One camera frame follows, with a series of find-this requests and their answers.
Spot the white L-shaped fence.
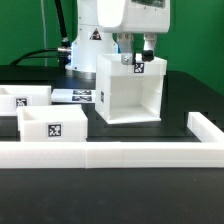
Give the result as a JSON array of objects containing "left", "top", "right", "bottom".
[{"left": 0, "top": 112, "right": 224, "bottom": 169}]

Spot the white drawer with knob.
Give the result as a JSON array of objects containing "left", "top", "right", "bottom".
[{"left": 17, "top": 105, "right": 88, "bottom": 142}]

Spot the white drawer cabinet box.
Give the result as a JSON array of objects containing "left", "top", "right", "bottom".
[{"left": 95, "top": 54, "right": 167, "bottom": 124}]

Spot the black cable bundle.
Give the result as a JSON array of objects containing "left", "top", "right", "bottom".
[{"left": 9, "top": 0, "right": 73, "bottom": 66}]

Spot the white drawer far left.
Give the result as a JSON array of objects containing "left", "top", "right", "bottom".
[{"left": 0, "top": 85, "right": 51, "bottom": 116}]

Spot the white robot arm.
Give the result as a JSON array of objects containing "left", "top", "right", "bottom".
[{"left": 66, "top": 0, "right": 170, "bottom": 79}]

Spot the white marker sheet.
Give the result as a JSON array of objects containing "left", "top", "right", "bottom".
[{"left": 51, "top": 89, "right": 95, "bottom": 103}]

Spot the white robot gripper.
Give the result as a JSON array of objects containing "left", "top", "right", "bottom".
[{"left": 97, "top": 0, "right": 170, "bottom": 65}]

